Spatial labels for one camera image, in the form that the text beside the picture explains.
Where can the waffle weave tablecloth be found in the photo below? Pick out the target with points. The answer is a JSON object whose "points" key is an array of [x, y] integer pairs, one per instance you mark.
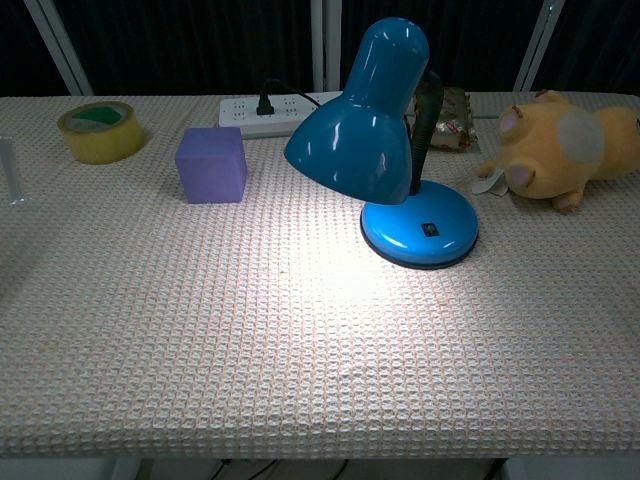
{"points": [[200, 325]]}

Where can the white power strip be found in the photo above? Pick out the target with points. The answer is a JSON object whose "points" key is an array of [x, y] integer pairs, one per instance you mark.
{"points": [[240, 117]]}

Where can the clear plastic tube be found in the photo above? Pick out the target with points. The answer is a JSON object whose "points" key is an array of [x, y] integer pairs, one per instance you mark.
{"points": [[11, 170]]}

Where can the blue desk lamp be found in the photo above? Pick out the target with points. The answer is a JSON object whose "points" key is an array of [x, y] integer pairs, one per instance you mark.
{"points": [[350, 135]]}

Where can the yellow packing tape roll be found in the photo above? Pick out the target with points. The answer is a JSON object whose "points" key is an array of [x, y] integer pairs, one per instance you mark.
{"points": [[100, 142]]}

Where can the crinkled snack packet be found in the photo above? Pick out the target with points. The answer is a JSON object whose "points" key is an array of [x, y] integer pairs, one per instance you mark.
{"points": [[452, 125]]}

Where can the yellow plush toy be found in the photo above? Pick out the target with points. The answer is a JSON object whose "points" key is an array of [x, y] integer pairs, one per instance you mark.
{"points": [[555, 150]]}

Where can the purple cube block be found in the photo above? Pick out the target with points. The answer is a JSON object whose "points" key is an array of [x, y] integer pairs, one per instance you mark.
{"points": [[212, 167]]}

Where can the white frame post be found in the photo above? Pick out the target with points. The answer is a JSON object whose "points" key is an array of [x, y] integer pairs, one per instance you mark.
{"points": [[62, 47], [325, 45], [537, 45]]}

